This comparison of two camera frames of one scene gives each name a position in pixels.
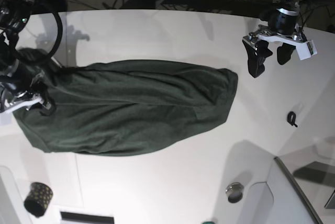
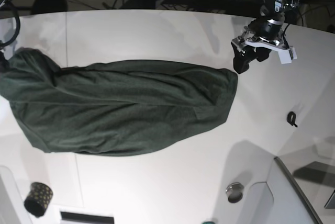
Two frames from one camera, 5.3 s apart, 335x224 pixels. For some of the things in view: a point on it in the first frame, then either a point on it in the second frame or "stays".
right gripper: [282, 26] to [263, 31]
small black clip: [291, 118] stays
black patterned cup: [38, 199] stays
